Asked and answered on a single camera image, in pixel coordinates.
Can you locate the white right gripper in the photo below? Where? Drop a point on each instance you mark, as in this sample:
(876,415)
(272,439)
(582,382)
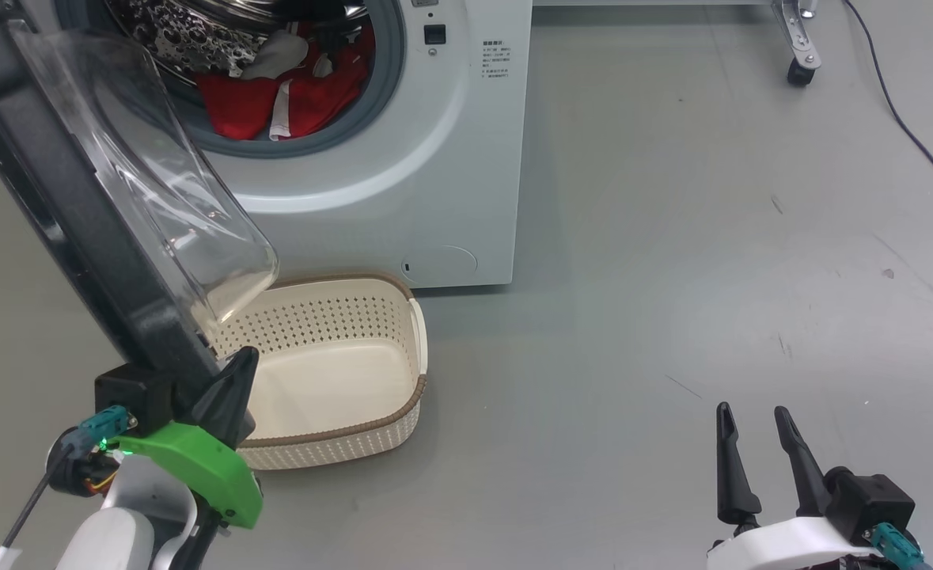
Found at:
(790,546)

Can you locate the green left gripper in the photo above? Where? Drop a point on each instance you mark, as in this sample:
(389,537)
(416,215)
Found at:
(213,475)

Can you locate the round black glass washer door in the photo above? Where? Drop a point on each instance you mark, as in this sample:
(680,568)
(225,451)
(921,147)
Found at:
(78,198)

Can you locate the red garment with white stripe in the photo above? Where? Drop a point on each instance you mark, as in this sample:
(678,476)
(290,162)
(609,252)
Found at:
(316,99)

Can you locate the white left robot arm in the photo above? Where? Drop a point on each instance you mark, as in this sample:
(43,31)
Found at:
(110,538)

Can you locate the cream perforated laundry basket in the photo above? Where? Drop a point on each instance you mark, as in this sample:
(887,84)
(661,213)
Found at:
(331,372)

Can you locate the white front-load washing machine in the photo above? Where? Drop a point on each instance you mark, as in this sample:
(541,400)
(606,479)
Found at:
(434,198)

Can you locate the metal cart leg with caster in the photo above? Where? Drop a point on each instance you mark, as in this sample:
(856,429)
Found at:
(797,47)

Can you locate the printed text notice sticker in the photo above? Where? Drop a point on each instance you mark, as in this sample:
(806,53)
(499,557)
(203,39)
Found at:
(494,62)

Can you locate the white cart panel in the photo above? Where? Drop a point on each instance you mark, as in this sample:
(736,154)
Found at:
(656,2)

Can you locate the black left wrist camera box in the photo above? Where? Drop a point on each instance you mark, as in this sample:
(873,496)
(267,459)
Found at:
(130,396)

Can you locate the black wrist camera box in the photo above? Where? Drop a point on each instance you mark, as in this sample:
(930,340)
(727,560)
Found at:
(870,499)
(130,396)

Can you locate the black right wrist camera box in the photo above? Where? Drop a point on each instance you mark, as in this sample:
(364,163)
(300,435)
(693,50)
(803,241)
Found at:
(870,499)

